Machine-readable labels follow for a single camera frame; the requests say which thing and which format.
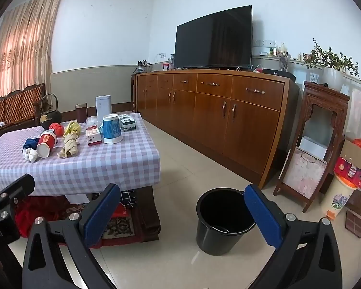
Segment brown square tile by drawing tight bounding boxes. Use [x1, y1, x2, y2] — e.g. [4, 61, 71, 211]
[345, 210, 361, 238]

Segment white tissue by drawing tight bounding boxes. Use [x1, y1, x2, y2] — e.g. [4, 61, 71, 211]
[22, 148, 39, 164]

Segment clear plastic bag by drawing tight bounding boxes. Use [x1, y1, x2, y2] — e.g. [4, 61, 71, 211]
[85, 116, 104, 133]

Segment patterned rug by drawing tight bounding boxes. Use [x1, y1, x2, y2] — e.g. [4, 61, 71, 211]
[48, 203, 142, 249]

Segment white paper sheet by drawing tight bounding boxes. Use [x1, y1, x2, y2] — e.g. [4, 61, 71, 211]
[67, 194, 91, 204]

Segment yellow cloth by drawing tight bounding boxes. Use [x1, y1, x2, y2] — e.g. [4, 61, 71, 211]
[63, 121, 81, 137]

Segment beige patterned curtain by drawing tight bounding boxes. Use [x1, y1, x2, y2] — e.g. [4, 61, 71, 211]
[0, 0, 64, 103]

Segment dark checked cushion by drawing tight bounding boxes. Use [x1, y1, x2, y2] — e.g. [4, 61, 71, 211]
[120, 189, 137, 208]

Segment red plastic bag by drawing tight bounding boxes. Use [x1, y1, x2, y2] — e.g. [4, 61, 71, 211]
[49, 122, 64, 136]

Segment green and white box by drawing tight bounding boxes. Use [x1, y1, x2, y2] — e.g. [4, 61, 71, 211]
[119, 115, 138, 132]

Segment brown metal canister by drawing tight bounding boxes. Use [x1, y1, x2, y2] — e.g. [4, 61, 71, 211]
[75, 103, 88, 124]

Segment pink floral framed panel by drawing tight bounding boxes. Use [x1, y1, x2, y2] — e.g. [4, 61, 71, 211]
[284, 147, 327, 197]

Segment wooden bench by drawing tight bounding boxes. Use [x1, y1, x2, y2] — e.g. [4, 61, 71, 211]
[0, 83, 46, 143]

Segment white tall container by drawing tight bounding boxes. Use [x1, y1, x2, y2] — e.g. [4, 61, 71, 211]
[96, 96, 112, 121]

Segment dark blue cloth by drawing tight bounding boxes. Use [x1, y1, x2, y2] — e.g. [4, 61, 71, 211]
[22, 138, 41, 151]

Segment red packet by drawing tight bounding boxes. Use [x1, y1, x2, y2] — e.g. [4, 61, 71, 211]
[111, 203, 131, 219]

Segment blue and white paper cup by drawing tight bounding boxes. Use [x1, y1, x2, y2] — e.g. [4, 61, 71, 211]
[103, 114, 123, 144]

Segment red paper cup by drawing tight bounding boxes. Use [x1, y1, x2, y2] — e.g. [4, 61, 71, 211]
[36, 129, 58, 158]

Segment flat screen television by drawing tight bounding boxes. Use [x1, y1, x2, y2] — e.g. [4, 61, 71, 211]
[174, 5, 253, 70]

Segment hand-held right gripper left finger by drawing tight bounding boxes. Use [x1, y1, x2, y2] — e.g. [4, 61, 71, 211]
[22, 184, 121, 289]

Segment black plastic bucket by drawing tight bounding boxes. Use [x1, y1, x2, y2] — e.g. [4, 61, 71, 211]
[196, 187, 256, 256]

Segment small potted plant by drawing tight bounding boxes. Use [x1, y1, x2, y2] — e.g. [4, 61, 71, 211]
[134, 60, 151, 73]

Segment cream floral bin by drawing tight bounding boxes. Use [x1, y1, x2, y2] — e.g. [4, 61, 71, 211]
[320, 173, 358, 220]

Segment table with checkered cloth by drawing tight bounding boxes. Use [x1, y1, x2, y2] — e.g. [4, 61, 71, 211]
[0, 113, 161, 197]

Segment red and white small box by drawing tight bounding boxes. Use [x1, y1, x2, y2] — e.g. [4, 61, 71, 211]
[86, 126, 103, 146]

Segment glass vase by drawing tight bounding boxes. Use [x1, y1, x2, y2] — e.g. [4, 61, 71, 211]
[278, 53, 292, 73]

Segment beige cloth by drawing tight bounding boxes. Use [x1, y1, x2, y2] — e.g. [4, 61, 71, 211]
[58, 132, 79, 158]

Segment cardboard box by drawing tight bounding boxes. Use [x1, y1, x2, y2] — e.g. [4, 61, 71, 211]
[333, 138, 361, 190]

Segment white flat box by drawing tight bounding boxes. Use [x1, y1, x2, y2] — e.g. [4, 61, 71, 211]
[299, 136, 328, 160]

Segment carved wooden stand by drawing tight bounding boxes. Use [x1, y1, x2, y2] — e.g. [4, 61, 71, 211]
[273, 81, 351, 213]

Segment wooden sideboard cabinet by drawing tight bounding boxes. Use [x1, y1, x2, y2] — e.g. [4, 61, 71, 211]
[132, 69, 300, 190]

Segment black iron teapot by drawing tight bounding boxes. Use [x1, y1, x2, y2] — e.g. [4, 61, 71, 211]
[40, 93, 63, 131]

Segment potted plant in white pot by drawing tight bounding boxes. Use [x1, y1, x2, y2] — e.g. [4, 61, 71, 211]
[302, 39, 361, 93]

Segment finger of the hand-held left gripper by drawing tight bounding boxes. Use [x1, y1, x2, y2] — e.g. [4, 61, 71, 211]
[0, 174, 35, 214]

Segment black set-top box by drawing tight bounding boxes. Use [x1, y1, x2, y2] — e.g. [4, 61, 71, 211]
[262, 69, 296, 80]

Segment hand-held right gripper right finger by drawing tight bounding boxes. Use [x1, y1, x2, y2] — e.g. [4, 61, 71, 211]
[244, 184, 343, 289]

